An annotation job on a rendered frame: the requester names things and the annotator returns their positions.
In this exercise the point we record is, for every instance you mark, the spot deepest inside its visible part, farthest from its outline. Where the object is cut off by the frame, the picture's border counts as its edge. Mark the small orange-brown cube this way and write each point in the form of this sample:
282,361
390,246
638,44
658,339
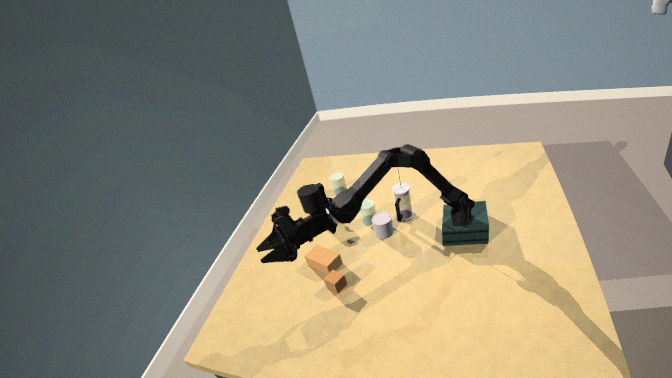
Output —
335,281

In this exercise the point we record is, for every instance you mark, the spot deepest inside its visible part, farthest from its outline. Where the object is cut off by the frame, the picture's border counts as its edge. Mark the tan rectangular block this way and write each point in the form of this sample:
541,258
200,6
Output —
323,260

